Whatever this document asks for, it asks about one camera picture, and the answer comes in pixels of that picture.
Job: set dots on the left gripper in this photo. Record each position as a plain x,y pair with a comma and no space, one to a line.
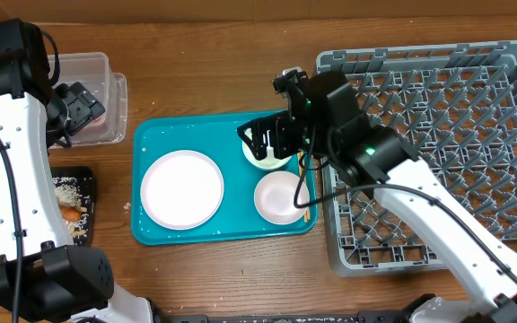
83,105

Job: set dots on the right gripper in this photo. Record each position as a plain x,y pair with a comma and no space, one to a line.
283,126

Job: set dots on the small white cup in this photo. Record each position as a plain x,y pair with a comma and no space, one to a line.
270,156

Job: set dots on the rice and peanut scraps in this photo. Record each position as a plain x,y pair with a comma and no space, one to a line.
80,192

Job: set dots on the large white plate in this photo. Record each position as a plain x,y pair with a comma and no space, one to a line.
182,190

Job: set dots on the orange carrot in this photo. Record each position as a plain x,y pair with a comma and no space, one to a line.
70,213

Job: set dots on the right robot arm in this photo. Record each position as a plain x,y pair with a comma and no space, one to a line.
324,120

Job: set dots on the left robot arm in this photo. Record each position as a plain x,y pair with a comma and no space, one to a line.
44,275

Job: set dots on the grey dishwasher rack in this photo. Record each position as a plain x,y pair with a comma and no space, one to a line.
457,104

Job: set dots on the white saucer plate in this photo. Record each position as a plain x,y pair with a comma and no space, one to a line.
260,164

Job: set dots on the wooden chopstick right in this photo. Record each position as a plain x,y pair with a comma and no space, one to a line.
306,216

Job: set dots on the clear plastic bin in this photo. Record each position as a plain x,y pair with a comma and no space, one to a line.
93,71

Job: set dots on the teal serving tray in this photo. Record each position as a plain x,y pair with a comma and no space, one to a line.
214,136

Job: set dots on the small white bowl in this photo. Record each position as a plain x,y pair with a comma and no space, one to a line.
274,198

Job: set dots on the black rectangular tray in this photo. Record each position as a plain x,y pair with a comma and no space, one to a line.
73,171

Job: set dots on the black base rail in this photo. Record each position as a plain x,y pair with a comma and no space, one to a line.
366,316

